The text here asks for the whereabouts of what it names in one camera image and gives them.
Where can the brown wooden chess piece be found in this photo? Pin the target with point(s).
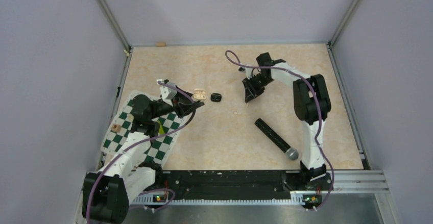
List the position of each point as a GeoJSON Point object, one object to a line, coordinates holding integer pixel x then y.
{"type": "Point", "coordinates": [116, 128]}

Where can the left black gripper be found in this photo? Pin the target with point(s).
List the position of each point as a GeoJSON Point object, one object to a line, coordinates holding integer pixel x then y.
{"type": "Point", "coordinates": [182, 105]}

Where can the green white chessboard mat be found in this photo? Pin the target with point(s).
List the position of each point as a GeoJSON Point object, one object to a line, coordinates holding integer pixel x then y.
{"type": "Point", "coordinates": [146, 111]}

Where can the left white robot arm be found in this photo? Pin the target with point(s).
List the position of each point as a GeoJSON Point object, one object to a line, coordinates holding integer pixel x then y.
{"type": "Point", "coordinates": [109, 192]}

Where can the green white lego brick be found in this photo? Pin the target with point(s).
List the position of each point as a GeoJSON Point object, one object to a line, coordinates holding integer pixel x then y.
{"type": "Point", "coordinates": [161, 129]}

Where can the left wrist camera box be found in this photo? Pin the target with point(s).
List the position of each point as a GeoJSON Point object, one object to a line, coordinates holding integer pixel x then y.
{"type": "Point", "coordinates": [167, 93]}

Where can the black microphone grey head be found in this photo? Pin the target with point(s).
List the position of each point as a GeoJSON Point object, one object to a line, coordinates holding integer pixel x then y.
{"type": "Point", "coordinates": [290, 152]}

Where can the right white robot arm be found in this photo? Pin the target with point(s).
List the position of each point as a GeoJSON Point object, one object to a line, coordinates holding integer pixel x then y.
{"type": "Point", "coordinates": [311, 105]}

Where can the white earbud charging case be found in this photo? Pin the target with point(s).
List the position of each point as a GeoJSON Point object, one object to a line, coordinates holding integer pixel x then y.
{"type": "Point", "coordinates": [199, 94]}

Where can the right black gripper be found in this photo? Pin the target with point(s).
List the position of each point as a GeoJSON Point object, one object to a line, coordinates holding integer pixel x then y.
{"type": "Point", "coordinates": [251, 92]}

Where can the black earbud charging case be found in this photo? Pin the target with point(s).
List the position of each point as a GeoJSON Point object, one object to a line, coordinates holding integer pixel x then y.
{"type": "Point", "coordinates": [216, 97]}

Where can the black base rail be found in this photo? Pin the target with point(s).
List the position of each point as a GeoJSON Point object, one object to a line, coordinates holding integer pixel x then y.
{"type": "Point", "coordinates": [237, 185]}

